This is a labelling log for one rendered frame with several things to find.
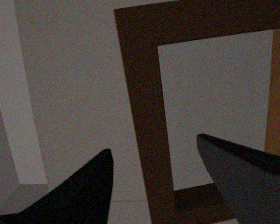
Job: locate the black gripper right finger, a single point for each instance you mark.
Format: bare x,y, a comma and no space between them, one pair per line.
248,179

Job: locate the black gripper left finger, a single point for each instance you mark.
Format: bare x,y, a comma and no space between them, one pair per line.
83,198

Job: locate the dark brown picture frame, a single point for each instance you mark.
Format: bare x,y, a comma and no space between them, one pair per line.
198,67

